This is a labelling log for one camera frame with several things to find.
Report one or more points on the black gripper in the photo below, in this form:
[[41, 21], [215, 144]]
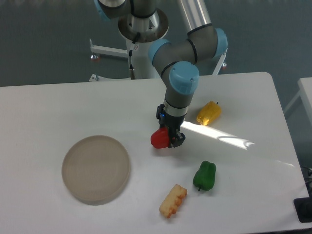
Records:
[[172, 124]]

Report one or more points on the red toy pepper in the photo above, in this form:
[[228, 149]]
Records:
[[160, 138]]

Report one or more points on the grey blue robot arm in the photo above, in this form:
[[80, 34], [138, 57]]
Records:
[[181, 82]]

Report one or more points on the yellow toy pepper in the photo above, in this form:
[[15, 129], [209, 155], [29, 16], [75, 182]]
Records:
[[209, 113]]

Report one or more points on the green toy pepper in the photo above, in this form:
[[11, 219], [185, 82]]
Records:
[[204, 178]]

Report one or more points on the orange fried toy food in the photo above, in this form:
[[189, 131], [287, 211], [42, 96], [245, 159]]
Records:
[[172, 201]]

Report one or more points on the beige round plate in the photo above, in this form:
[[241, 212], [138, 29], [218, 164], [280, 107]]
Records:
[[96, 169]]

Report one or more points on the white side table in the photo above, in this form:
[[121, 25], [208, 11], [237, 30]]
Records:
[[303, 95]]

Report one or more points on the black device at right edge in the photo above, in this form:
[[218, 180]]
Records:
[[303, 207]]

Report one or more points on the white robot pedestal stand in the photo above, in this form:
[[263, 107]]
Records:
[[144, 27]]

